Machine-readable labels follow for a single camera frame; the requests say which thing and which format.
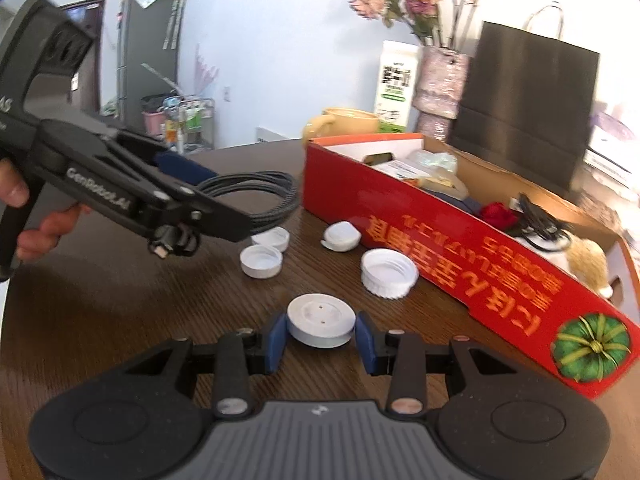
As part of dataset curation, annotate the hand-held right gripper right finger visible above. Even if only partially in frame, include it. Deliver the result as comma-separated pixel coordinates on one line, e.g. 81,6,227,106
354,312,516,415

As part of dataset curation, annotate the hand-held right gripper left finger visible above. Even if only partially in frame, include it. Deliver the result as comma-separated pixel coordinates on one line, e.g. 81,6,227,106
126,311,290,418

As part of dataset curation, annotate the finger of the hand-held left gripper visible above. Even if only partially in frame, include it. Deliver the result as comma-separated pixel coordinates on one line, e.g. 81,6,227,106
115,130,219,191
102,137,264,244

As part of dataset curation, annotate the white round spool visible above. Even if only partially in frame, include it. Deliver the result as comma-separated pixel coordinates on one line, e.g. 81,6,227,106
286,293,357,349

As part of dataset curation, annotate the black braided cable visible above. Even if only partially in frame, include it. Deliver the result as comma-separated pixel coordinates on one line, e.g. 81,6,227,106
149,171,303,259

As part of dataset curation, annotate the red cardboard box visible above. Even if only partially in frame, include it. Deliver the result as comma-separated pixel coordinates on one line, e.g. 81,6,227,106
302,134,640,401

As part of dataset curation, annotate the cream soap bar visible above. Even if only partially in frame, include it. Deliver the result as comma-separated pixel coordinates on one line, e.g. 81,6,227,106
425,174,471,199

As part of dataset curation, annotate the red artificial flower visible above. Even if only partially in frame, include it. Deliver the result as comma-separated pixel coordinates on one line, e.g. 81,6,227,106
482,202,519,234

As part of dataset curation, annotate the black charger cable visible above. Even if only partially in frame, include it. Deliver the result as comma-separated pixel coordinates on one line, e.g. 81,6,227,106
510,194,576,252

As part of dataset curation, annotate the white and yellow plush hamster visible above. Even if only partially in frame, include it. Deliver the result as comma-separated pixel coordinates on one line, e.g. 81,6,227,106
567,237,617,299

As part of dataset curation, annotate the person's left hand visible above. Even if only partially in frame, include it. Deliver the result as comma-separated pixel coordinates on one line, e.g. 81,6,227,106
0,157,93,262

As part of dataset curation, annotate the pink bin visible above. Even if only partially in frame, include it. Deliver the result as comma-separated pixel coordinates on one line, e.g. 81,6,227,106
141,95,169,137

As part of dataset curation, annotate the white bottle cap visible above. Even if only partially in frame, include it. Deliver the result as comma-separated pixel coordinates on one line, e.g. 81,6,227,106
250,227,291,253
240,245,284,279

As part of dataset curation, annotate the white ridged lid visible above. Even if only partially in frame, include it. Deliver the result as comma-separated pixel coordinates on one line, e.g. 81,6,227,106
360,249,419,302

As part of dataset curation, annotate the brown door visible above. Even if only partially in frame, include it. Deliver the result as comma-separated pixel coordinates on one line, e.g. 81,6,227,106
62,0,109,117

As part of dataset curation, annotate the white tape roll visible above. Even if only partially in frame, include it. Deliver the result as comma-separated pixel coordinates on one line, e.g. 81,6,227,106
321,221,362,251

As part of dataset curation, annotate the grey refrigerator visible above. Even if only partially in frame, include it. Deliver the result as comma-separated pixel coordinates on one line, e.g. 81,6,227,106
117,0,189,154

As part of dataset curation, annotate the yellow mug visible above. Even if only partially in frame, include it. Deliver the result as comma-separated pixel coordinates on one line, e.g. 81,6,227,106
302,107,381,142

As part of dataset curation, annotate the white milk carton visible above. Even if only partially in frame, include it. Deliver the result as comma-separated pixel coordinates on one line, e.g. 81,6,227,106
374,40,421,134

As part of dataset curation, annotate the purple wrapped vase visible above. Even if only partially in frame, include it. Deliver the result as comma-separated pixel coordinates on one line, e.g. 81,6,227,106
410,47,471,144

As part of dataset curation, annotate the black paper bag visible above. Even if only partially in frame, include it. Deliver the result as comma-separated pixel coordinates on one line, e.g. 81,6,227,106
450,2,601,192

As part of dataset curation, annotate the white flat box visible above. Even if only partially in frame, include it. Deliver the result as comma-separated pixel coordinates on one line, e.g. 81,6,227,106
582,147,640,182

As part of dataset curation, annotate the wire rack cart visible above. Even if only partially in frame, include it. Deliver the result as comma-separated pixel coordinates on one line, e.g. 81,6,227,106
162,97,216,154

